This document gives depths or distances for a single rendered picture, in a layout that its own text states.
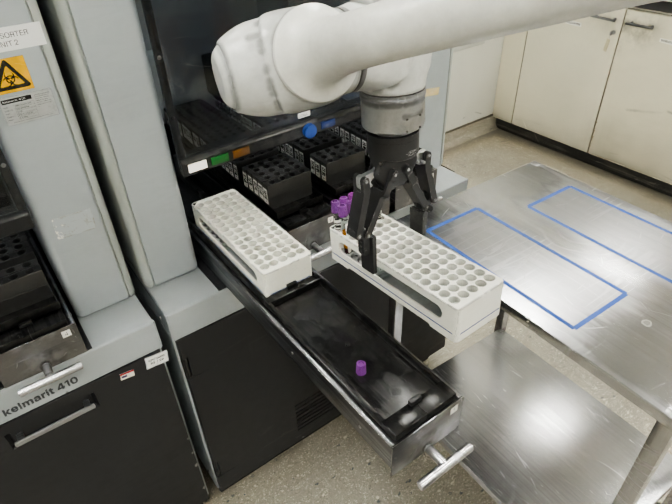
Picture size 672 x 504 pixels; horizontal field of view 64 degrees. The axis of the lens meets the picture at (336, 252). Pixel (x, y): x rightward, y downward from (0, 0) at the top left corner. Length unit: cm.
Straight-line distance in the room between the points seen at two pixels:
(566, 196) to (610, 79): 188
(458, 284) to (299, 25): 43
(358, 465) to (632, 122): 218
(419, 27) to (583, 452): 116
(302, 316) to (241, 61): 47
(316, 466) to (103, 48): 123
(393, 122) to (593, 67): 245
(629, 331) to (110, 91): 90
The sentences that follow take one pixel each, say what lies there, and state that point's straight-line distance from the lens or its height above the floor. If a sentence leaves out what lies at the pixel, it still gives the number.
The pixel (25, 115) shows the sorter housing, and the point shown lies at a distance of 94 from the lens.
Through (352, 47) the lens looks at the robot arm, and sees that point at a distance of 53.
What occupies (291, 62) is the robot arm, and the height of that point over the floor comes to 126.
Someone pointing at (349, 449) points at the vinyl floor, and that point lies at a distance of 170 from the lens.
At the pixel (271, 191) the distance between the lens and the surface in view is 114.
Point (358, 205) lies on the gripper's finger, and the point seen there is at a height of 102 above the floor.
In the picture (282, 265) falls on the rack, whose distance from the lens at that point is 92.
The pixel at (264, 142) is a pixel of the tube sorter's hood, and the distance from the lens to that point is 107.
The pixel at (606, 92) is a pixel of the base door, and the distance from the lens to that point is 312.
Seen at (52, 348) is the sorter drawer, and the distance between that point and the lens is 103.
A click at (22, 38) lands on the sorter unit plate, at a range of 92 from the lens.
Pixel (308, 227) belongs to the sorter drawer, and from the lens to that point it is 113.
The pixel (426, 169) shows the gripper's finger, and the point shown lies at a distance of 84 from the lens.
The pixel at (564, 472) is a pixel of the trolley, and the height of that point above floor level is 28.
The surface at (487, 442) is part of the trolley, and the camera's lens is 142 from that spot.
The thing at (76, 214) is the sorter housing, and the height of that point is 95.
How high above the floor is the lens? 143
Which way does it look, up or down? 37 degrees down
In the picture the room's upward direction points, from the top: 2 degrees counter-clockwise
